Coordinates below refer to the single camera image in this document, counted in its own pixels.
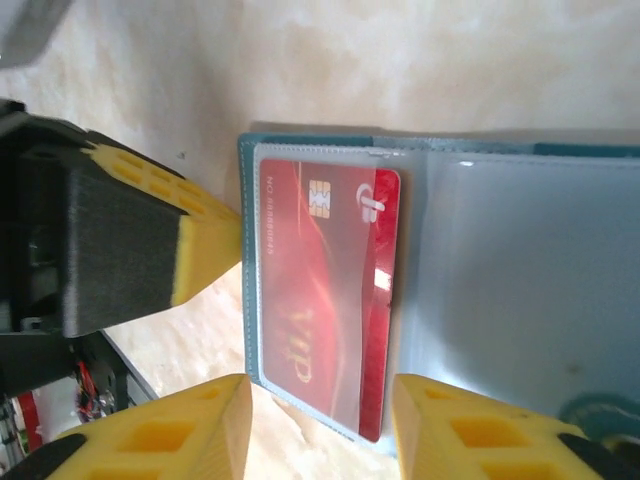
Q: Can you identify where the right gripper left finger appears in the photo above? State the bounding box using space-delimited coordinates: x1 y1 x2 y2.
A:
0 373 254 480

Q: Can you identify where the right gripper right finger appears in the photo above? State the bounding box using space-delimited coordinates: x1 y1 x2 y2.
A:
391 374 639 480

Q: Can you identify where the red credit card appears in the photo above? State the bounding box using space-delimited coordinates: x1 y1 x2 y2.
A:
258 158 402 444

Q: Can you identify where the teal card holder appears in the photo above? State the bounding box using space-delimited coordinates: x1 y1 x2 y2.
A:
237 132 640 459

